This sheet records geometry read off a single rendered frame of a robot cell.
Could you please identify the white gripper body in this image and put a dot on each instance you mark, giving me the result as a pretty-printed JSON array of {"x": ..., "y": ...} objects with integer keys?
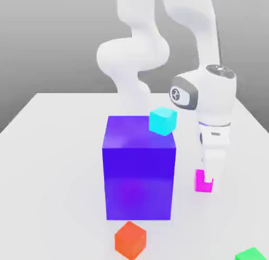
[{"x": 214, "y": 157}]

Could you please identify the small magenta cube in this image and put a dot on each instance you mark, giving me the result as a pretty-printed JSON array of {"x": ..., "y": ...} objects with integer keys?
[{"x": 199, "y": 185}]

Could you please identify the small cyan cube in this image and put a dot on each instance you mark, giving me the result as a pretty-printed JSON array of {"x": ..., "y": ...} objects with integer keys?
[{"x": 161, "y": 121}]

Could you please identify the large purple box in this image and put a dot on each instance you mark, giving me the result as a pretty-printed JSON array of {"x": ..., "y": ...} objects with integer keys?
[{"x": 137, "y": 180}]

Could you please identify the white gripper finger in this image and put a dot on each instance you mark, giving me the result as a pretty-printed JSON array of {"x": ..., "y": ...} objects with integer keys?
[{"x": 208, "y": 176}]

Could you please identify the small green cube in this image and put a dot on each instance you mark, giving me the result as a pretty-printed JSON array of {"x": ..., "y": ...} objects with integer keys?
[{"x": 250, "y": 254}]

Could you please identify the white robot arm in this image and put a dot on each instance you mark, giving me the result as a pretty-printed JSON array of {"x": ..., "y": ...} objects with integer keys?
[{"x": 134, "y": 54}]

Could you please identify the small orange cube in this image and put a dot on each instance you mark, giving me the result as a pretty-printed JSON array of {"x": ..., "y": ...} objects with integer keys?
[{"x": 130, "y": 241}]

